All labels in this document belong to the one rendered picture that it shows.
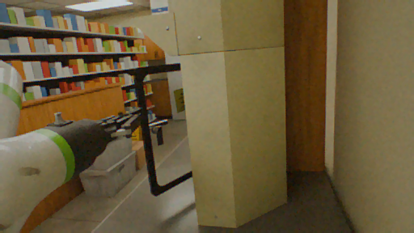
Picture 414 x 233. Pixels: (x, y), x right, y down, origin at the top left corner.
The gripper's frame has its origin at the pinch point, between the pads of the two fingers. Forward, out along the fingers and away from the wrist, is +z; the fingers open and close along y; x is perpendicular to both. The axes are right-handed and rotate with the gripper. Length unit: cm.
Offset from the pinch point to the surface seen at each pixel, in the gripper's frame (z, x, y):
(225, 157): 4.4, 12.3, -21.4
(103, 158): 159, 84, 139
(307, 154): 41, 26, -46
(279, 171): 16.3, 21.3, -35.0
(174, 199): 16.5, 33.3, -0.4
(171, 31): 4.5, -19.7, -10.2
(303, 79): 41, -2, -44
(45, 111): 144, 28, 183
